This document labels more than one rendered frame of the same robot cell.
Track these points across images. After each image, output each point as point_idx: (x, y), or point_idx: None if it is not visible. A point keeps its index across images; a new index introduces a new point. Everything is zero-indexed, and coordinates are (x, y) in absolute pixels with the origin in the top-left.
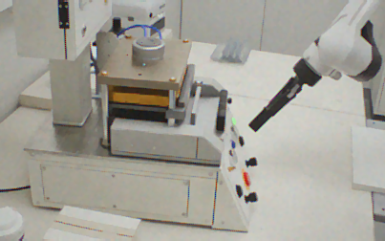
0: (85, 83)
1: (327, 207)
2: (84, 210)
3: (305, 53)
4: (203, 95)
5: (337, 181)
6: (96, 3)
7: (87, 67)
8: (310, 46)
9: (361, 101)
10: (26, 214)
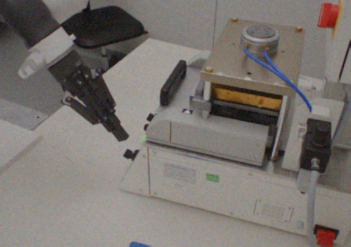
0: (325, 91)
1: (83, 125)
2: None
3: (69, 42)
4: None
5: (47, 148)
6: (336, 0)
7: (329, 82)
8: (62, 34)
9: None
10: None
